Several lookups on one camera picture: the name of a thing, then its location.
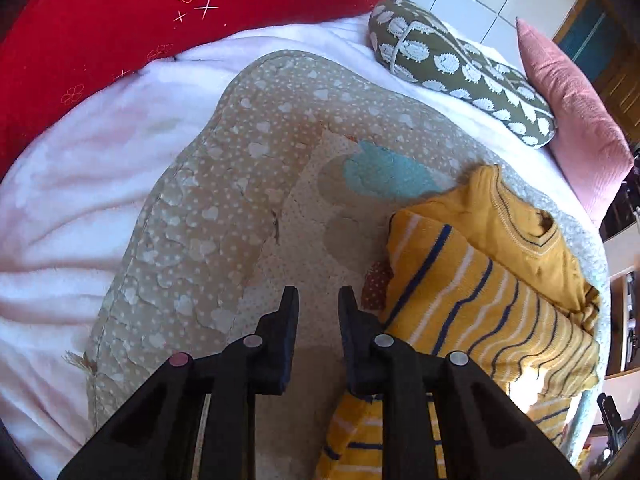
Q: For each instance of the pink pillow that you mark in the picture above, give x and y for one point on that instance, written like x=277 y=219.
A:
x=565 y=110

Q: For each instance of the dark teal door panel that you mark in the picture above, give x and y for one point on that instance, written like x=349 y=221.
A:
x=585 y=25

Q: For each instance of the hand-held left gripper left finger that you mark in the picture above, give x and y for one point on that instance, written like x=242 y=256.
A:
x=292 y=340

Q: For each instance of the yellow striped knit sweater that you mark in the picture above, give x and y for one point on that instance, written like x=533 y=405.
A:
x=450 y=285

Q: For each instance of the light wooden shelf unit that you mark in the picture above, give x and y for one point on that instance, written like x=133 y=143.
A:
x=625 y=320

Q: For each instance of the heart patchwork quilt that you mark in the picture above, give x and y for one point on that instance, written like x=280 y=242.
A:
x=240 y=185

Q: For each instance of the green hedgehog print bolster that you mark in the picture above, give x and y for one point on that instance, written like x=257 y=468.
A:
x=450 y=60

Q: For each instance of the wooden door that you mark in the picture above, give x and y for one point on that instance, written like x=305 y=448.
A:
x=620 y=85

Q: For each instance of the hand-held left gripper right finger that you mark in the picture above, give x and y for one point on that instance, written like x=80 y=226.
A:
x=345 y=340

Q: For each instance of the red embroidered blanket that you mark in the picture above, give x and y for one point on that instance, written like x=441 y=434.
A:
x=100 y=10

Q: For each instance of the white fleece blanket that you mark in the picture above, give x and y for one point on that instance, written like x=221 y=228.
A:
x=75 y=185

